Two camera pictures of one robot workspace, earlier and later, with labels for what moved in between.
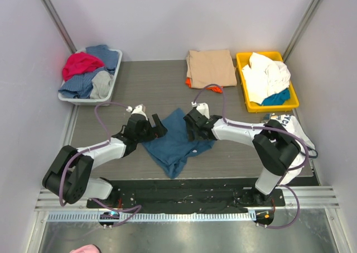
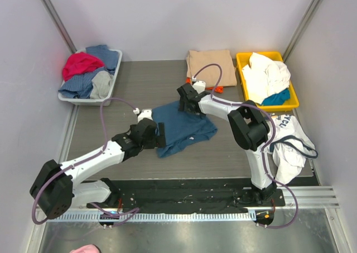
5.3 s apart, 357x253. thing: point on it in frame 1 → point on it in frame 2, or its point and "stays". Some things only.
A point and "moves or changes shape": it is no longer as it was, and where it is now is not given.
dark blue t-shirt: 173,149 moves or changes shape
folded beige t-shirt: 207,67 stays
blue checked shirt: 80,86 stays
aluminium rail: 309,197 stays
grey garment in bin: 101,83 stays
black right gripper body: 193,125 → 184,97
